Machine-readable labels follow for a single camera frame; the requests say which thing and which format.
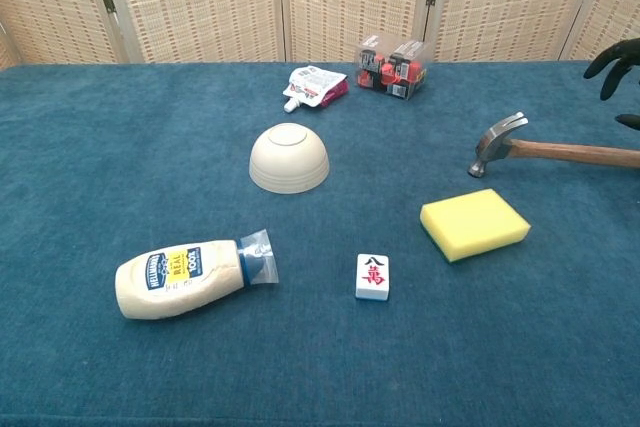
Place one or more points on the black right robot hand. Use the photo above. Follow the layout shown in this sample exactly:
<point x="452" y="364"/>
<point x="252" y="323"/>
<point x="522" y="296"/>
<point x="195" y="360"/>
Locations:
<point x="616" y="63"/>

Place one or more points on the yellow green sponge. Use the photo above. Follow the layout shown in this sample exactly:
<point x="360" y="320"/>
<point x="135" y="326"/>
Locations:
<point x="475" y="223"/>

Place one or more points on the clear box of clips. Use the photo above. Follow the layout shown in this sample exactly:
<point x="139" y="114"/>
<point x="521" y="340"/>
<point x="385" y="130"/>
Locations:
<point x="391" y="69"/>

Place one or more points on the white pink spout pouch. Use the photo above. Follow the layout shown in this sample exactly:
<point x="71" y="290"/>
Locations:
<point x="314" y="85"/>

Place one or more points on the white mahjong tile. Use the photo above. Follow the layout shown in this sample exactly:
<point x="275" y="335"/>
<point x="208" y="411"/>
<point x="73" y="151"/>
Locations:
<point x="372" y="277"/>

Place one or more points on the cream upturned bowl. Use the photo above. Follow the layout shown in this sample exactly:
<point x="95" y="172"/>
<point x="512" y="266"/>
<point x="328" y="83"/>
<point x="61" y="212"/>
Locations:
<point x="289" y="159"/>

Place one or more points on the woven folding screen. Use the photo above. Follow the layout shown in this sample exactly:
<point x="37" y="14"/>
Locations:
<point x="200" y="2"/>

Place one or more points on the blue table cloth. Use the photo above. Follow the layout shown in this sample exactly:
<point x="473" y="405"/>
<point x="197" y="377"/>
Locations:
<point x="150" y="172"/>

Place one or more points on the mayonnaise squeeze bottle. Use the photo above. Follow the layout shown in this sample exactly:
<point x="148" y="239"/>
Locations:
<point x="180" y="277"/>

